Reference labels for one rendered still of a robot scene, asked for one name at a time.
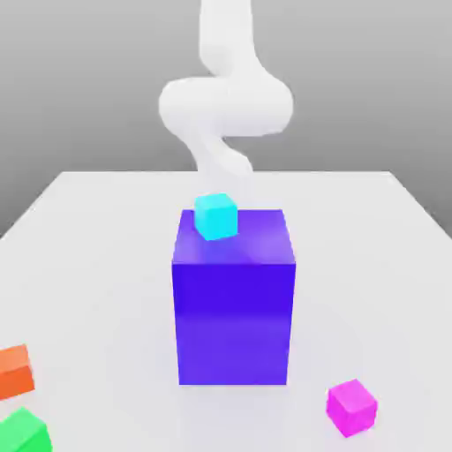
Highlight small magenta cube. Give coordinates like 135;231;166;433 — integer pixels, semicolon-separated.
325;378;379;439

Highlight small cyan cube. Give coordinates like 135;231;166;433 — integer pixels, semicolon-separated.
193;192;238;242

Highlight large purple box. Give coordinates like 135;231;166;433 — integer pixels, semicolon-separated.
170;207;297;387

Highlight small green cube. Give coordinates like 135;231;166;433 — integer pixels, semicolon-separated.
0;405;53;452

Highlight small orange cube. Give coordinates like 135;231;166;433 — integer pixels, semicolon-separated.
0;343;36;402

